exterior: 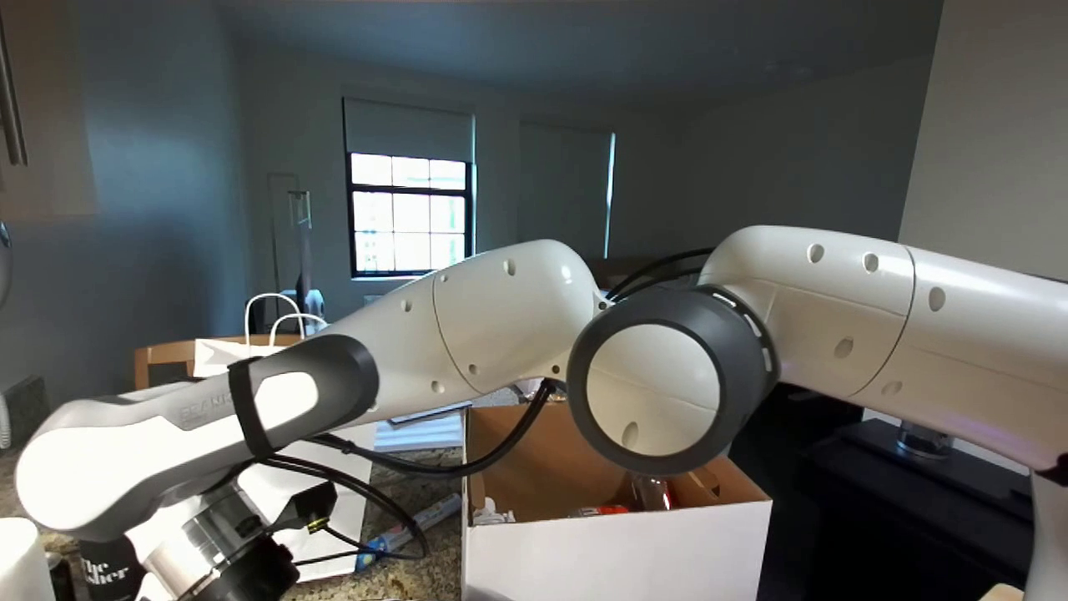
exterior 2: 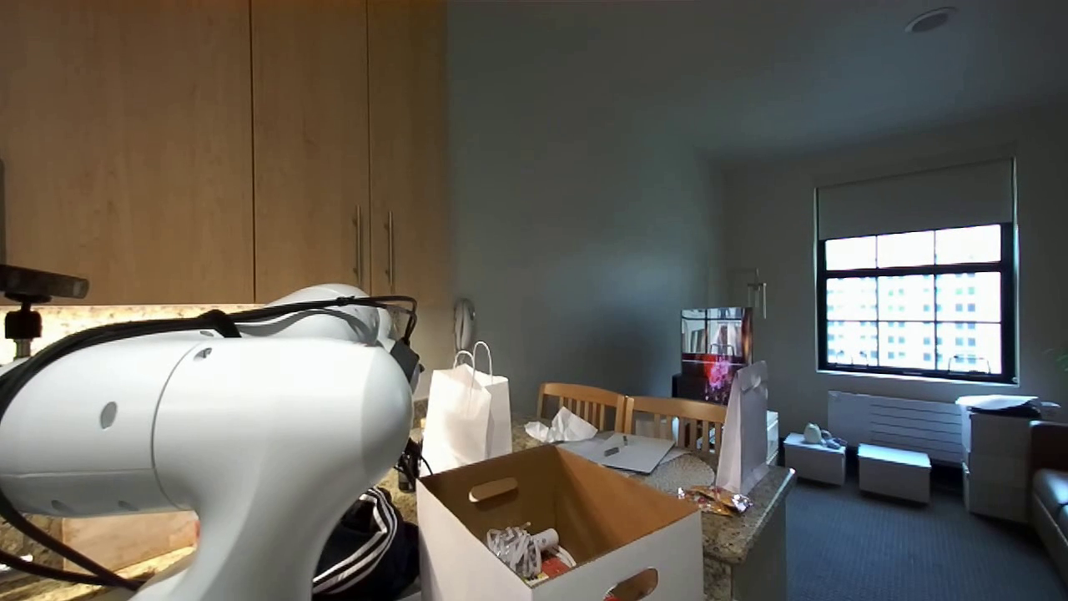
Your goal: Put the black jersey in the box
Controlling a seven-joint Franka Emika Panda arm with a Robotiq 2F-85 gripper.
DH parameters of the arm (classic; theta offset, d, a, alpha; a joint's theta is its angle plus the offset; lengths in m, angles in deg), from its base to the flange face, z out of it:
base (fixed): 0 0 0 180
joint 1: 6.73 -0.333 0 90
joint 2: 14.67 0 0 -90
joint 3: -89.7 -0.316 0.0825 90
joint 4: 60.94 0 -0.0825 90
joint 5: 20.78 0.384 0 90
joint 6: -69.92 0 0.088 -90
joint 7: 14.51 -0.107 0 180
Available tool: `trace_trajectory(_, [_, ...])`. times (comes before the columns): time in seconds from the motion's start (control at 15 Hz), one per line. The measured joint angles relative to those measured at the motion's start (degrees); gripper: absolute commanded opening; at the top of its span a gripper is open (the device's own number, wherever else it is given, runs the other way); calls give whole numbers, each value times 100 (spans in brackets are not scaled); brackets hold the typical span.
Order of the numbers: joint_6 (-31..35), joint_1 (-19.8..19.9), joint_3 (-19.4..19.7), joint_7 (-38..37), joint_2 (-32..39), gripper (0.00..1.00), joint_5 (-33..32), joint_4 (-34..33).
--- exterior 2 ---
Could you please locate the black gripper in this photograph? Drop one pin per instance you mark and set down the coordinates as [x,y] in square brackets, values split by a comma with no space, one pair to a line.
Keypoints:
[411,466]

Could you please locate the black jersey with white stripes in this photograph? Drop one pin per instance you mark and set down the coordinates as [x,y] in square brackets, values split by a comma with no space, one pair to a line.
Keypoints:
[372,552]

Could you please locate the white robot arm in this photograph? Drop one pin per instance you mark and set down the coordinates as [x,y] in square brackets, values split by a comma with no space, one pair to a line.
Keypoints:
[256,444]

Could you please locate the cardboard box with white outside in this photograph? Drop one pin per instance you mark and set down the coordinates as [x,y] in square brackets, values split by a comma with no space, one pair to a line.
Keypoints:
[603,513]

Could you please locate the white storage box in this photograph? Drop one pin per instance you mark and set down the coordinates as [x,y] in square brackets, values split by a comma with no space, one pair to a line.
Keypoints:
[892,473]
[815,459]

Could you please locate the crumpled white packaging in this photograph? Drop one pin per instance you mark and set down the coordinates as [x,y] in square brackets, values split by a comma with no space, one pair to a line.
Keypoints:
[523,548]

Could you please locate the crumpled white paper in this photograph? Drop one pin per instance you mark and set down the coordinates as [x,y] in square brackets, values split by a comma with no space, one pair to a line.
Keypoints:
[560,430]

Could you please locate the grey notebook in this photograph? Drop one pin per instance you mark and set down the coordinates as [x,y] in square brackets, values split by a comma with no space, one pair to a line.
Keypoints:
[639,454]

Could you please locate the white radiator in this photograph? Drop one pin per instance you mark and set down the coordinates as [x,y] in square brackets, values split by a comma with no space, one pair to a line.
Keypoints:
[890,423]

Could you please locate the black framed window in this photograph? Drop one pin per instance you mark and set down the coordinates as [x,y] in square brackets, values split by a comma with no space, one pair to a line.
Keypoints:
[920,301]

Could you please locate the white roller blind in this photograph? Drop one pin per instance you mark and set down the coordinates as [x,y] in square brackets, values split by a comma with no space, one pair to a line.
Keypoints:
[920,195]

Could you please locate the white cabinet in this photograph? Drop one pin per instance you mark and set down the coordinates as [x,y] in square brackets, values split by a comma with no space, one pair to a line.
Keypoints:
[998,454]

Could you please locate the grey sofa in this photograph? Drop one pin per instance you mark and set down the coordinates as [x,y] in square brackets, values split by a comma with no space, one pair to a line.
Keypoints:
[1052,503]

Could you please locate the round ceiling light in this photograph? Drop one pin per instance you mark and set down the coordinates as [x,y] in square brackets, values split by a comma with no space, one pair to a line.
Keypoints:
[930,23]

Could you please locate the wooden wall cupboards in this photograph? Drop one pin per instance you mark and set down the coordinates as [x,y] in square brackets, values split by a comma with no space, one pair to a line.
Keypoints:
[222,136]

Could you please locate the wall intercom panel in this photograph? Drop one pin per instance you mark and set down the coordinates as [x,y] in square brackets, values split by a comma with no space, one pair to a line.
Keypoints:
[759,297]

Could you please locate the black camera on tripod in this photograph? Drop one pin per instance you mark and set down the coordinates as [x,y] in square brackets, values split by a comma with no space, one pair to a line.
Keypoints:
[35,282]

